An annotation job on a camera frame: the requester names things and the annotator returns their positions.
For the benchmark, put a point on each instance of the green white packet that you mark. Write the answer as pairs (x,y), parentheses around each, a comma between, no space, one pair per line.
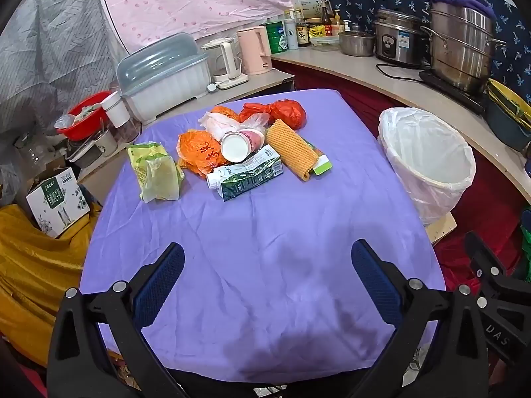
(321,166)

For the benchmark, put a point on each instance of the small steel pot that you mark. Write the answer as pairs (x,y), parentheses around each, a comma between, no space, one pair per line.
(356,43)

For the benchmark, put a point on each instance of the white blender cup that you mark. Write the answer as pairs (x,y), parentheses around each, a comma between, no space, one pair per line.
(116,110)

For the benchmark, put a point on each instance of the pale blue thermos bottle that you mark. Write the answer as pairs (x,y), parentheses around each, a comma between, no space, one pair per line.
(291,35)

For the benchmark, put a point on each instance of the white mug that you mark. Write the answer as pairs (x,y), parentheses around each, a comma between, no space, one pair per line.
(106,145)

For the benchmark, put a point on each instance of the green tin can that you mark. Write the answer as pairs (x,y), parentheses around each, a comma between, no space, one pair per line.
(276,37)

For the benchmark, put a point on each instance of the pink dotted cloth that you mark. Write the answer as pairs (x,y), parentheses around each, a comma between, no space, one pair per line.
(186,0)

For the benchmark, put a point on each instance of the dark bottle red label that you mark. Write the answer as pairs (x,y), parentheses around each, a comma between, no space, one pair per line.
(327,23)

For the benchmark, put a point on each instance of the purple tablecloth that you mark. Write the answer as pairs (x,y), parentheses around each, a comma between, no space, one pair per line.
(257,236)

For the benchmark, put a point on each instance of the steel rice cooker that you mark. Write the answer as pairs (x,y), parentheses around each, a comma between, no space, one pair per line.
(398,41)

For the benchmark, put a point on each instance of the large steel steamer pot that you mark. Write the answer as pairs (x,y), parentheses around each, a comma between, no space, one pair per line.
(460,45)

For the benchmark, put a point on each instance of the dark bottle white label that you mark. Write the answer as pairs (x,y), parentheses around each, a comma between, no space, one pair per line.
(303,33)

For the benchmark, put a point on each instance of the green white milk carton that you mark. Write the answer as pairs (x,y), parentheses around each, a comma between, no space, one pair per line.
(249,178)

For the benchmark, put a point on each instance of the green yellow plastic bag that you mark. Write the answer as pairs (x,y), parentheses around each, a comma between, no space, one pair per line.
(159,174)

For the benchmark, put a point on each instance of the glass electric kettle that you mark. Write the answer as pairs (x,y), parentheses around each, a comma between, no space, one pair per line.
(224,60)

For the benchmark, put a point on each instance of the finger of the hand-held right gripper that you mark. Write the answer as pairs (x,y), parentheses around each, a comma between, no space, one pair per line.
(481,253)

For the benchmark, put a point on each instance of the glass jar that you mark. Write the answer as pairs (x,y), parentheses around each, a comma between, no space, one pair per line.
(33,153)

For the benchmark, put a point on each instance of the pink paper cup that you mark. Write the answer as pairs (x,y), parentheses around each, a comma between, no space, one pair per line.
(234,147)

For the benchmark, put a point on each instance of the orange waffle sponge cloth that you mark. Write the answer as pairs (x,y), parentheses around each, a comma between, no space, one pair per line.
(290,149)

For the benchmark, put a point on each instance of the white dish box grey lid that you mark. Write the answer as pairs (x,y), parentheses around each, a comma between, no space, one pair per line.
(166,87)

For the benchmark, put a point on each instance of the waste bin with white liner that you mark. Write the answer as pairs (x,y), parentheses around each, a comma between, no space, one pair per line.
(415,199)

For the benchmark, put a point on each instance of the red plastic basin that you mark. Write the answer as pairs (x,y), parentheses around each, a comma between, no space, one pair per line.
(76,128)

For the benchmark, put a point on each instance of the black induction cooker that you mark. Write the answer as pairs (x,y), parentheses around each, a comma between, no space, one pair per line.
(448,87)

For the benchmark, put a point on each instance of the grey patterned cloth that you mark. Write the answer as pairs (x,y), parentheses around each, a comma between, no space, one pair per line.
(49,49)

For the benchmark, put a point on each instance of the amber sauce bottle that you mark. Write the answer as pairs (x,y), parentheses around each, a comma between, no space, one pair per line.
(338,25)

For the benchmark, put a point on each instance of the white power plug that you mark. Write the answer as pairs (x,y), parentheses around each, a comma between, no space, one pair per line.
(212,88)

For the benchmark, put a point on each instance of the yellow cloth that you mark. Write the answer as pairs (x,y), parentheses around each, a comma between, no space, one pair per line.
(37,277)

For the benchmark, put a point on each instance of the clear glass food container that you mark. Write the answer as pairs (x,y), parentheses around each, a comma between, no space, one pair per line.
(323,44)

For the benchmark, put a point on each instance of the white green carton box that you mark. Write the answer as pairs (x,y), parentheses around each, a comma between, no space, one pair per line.
(307,7)

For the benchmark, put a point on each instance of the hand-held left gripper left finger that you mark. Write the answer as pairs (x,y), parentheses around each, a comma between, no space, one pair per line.
(159,286)

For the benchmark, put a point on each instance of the stacked yellow blue basins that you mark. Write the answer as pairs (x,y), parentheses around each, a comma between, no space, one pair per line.
(506,124)

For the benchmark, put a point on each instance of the yellow packet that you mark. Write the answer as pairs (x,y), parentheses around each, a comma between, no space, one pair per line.
(318,31)

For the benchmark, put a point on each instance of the wooden stool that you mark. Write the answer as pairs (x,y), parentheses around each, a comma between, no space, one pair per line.
(442,228)

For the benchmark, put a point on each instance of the pink electric kettle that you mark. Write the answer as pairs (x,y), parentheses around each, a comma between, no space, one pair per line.
(255,54)

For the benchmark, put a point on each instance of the white green cardboard box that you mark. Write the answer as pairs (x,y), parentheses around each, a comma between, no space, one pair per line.
(58,203)

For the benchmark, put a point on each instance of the white plastic bag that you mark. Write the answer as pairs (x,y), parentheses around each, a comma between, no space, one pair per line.
(215,126)

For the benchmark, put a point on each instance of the red plastic bag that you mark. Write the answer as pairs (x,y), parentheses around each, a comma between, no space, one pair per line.
(290,112)

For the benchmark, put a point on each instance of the orange bag with red print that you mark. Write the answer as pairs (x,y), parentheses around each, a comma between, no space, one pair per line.
(197,149)

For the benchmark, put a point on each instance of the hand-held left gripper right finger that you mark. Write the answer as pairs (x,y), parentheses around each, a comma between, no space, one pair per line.
(375,286)

